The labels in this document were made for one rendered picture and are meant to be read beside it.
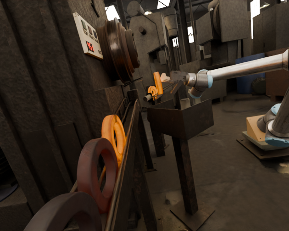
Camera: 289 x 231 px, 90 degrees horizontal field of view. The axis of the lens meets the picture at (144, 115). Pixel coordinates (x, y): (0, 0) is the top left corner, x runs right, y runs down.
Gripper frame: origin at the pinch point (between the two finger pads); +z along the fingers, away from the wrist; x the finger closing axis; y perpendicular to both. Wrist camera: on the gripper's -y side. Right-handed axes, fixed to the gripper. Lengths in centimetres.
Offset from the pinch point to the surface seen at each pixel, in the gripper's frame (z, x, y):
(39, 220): 19, 90, -19
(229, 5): -169, -295, 185
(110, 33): 33.2, 1.5, 27.1
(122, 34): 26.9, -4.2, 28.9
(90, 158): 18, 76, -18
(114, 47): 30.0, 3.1, 18.5
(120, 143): 16, 48, -27
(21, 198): 90, 20, -89
